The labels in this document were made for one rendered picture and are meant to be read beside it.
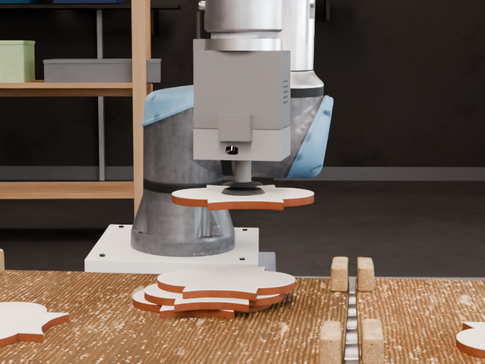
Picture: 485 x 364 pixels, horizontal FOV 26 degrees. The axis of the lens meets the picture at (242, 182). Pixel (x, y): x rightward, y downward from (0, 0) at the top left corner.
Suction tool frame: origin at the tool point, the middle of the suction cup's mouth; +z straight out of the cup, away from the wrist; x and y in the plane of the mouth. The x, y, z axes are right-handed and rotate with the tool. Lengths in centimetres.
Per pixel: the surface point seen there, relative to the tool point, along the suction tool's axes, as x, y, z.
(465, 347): -12.2, 21.3, 9.6
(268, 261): 54, -6, 17
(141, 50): 509, -160, -13
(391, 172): 836, -27, 96
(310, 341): -11.2, 8.2, 10.1
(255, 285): -1.6, 1.6, 7.6
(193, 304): -5.6, -3.7, 8.7
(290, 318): -3.5, 5.3, 10.1
